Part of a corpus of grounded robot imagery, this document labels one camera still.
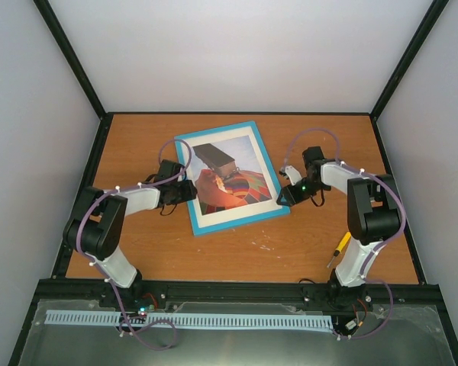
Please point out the blue wooden picture frame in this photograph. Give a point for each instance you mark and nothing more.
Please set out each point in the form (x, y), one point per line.
(229, 219)

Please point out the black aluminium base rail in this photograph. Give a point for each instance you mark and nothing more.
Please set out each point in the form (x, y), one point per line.
(165, 294)

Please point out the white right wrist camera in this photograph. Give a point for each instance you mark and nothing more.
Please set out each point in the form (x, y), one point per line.
(290, 173)

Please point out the hot air balloon photo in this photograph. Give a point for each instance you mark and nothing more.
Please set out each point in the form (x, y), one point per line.
(227, 174)

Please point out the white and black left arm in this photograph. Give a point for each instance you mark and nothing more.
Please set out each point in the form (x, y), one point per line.
(95, 225)

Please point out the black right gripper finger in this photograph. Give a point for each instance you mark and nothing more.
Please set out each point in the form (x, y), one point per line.
(283, 194)
(282, 201)

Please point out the light blue slotted cable duct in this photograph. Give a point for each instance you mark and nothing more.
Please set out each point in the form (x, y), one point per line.
(199, 321)

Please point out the black enclosure frame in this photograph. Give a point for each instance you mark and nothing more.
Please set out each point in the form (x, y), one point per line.
(422, 295)

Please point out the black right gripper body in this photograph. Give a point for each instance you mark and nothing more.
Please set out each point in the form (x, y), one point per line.
(307, 191)

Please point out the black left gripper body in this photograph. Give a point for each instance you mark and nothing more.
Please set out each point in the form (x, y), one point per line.
(179, 195)

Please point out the yellow handled screwdriver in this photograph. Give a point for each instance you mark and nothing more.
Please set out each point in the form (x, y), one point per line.
(338, 250)

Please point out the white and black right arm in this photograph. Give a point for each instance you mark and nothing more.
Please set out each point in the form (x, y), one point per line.
(375, 216)

